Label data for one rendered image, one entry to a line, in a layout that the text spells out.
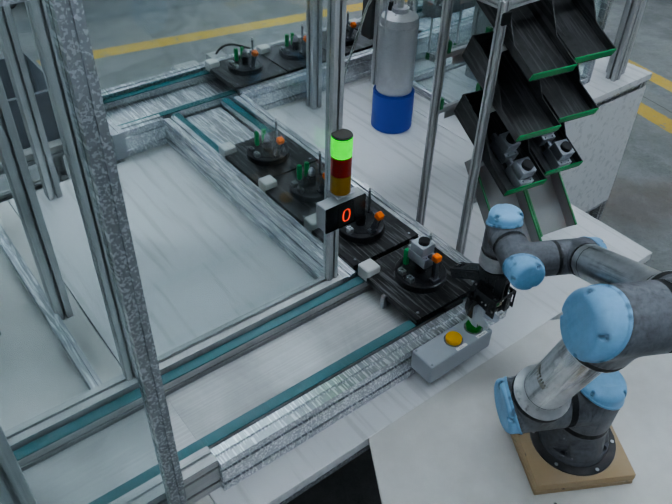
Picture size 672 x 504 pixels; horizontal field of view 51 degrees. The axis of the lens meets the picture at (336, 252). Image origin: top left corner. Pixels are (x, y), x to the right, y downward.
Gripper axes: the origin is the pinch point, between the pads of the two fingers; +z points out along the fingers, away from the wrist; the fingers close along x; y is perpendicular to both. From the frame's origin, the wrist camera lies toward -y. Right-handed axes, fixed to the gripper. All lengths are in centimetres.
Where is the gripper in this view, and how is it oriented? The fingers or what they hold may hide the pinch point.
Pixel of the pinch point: (474, 321)
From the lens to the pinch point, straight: 178.0
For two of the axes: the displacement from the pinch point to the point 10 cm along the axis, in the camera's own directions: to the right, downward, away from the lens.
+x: 7.9, -3.8, 4.8
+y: 6.1, 5.2, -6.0
